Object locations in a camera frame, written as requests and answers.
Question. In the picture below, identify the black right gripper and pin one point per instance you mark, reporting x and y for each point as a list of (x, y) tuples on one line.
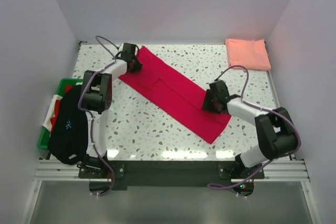
[(205, 105)]

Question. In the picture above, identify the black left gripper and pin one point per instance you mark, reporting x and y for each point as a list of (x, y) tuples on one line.
[(138, 65)]

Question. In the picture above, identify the crimson red t-shirt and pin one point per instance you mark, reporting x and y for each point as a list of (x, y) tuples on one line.
[(175, 94)]

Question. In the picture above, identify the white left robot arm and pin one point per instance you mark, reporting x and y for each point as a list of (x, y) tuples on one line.
[(96, 94)]

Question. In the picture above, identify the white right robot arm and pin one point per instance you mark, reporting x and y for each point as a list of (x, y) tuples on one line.
[(276, 134)]

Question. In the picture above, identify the folded salmon pink t-shirt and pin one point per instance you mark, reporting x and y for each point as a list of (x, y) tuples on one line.
[(251, 54)]

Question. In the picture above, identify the green plastic bin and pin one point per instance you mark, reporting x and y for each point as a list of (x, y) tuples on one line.
[(64, 86)]

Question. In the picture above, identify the red and white t-shirt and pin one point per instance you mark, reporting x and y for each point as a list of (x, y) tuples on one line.
[(52, 113)]

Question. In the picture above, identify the black t-shirt with logo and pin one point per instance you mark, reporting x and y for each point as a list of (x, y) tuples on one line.
[(69, 138)]

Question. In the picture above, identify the aluminium frame rail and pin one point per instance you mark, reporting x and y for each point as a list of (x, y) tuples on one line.
[(277, 171)]

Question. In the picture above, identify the black mounting base plate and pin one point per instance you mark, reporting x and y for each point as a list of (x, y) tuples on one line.
[(120, 175)]

